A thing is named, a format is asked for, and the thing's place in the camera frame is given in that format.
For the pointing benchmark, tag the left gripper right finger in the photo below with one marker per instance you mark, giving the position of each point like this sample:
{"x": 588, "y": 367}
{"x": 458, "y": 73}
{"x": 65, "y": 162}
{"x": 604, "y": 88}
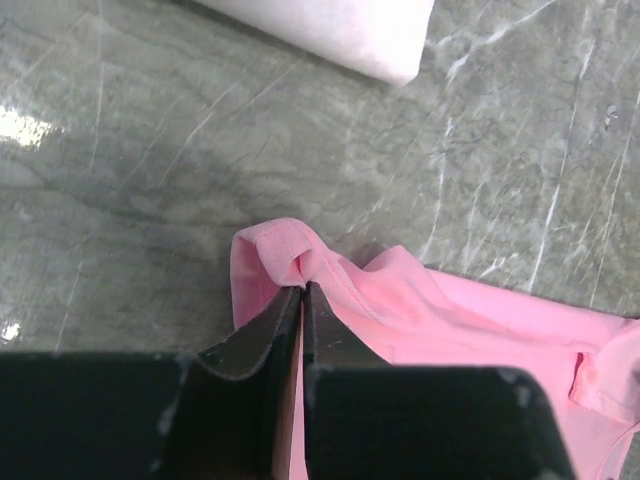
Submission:
{"x": 365, "y": 418}

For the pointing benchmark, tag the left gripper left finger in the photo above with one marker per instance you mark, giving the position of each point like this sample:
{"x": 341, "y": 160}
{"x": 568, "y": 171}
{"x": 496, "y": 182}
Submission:
{"x": 162, "y": 415}

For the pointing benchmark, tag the pink t shirt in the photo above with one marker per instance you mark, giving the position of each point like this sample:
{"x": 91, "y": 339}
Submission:
{"x": 587, "y": 362}

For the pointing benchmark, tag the folded white t shirt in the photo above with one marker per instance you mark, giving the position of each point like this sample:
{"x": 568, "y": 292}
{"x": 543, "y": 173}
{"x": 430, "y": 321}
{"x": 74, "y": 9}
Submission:
{"x": 381, "y": 39}

